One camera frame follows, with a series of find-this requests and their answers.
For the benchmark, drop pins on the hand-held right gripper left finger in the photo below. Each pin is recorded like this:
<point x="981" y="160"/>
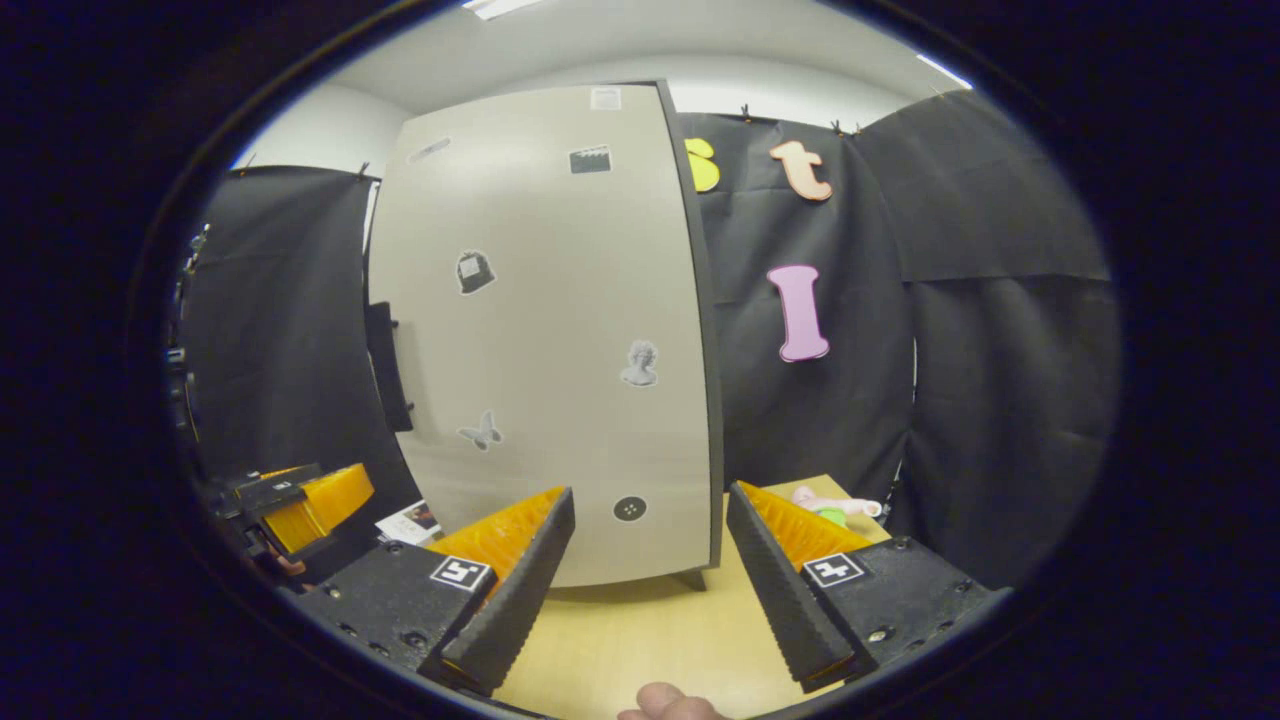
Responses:
<point x="515" y="600"/>

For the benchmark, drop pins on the white book with portrait cover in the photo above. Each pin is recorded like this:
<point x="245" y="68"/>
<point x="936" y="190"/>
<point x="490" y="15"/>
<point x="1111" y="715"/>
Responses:
<point x="410" y="522"/>

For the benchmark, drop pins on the ceiling light panel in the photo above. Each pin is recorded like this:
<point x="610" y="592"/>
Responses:
<point x="945" y="72"/>
<point x="500" y="8"/>

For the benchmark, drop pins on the beige cabinet door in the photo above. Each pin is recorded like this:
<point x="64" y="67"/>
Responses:
<point x="560" y="330"/>

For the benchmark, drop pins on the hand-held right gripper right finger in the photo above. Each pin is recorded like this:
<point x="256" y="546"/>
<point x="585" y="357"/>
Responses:
<point x="785" y="600"/>

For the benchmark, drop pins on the pink and green plush toy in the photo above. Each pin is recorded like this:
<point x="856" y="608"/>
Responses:
<point x="835" y="508"/>

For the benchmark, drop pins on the grey cabinet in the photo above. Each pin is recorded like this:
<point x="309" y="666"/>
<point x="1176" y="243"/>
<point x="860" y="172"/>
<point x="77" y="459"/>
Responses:
<point x="716" y="420"/>

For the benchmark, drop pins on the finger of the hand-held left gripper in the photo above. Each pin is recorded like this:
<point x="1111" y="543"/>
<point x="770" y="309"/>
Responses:
<point x="275" y="490"/>

